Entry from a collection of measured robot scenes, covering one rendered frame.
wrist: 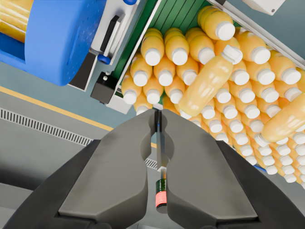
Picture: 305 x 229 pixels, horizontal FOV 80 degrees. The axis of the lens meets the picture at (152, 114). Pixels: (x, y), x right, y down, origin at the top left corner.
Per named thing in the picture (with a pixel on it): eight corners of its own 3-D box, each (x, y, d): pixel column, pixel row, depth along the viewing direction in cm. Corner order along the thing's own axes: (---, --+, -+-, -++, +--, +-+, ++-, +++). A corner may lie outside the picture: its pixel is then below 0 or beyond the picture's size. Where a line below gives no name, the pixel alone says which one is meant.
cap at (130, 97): (130, 88, 54) (129, 92, 53) (139, 97, 56) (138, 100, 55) (120, 96, 56) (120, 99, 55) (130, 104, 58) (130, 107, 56)
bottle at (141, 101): (138, 75, 72) (134, 102, 57) (155, 79, 73) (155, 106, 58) (134, 91, 76) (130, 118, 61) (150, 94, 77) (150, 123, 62)
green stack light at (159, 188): (160, 176, 68) (161, 189, 64) (175, 181, 70) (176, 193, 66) (152, 185, 71) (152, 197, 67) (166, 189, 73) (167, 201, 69)
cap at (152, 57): (163, 56, 49) (163, 58, 47) (153, 66, 50) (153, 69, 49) (152, 46, 47) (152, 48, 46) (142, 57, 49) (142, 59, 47)
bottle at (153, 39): (167, 37, 63) (171, 56, 48) (153, 52, 66) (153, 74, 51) (151, 22, 60) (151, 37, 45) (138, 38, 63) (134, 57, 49)
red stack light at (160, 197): (161, 189, 64) (162, 200, 61) (176, 194, 66) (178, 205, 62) (152, 197, 67) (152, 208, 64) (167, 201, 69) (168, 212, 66)
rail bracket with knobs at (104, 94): (104, 65, 69) (97, 77, 61) (121, 73, 71) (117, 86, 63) (95, 85, 74) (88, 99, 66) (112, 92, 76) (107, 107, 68)
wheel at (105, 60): (98, 52, 58) (95, 57, 58) (111, 58, 60) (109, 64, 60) (98, 55, 63) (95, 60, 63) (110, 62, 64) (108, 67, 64)
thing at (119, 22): (118, 9, 55) (111, 17, 45) (125, 14, 56) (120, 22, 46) (106, 40, 61) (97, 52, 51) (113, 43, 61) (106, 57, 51)
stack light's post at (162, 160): (156, 62, 161) (161, 166, 73) (160, 64, 162) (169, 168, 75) (154, 65, 163) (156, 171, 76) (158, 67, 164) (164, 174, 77)
